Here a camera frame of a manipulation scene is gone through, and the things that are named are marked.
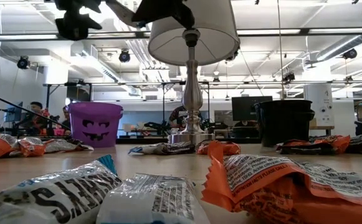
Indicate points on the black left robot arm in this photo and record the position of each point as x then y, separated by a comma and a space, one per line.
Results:
74, 26

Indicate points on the silver table lamp white shade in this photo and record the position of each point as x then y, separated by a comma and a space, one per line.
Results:
193, 93

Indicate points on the blue white Hershey's bar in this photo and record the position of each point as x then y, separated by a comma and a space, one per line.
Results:
43, 196
149, 202
149, 148

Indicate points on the background wooden desk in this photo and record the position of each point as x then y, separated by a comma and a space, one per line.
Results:
321, 127

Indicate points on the white pillar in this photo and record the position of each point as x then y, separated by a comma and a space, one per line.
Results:
319, 102

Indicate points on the black plastic bucket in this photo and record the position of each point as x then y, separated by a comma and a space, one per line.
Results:
285, 124

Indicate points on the purple face plastic bucket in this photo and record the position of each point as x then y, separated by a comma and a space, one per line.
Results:
74, 130

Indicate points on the black ceiling device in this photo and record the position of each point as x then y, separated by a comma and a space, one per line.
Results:
289, 77
349, 53
124, 56
23, 62

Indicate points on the black monitor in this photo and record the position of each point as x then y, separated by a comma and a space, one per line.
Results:
14, 113
246, 109

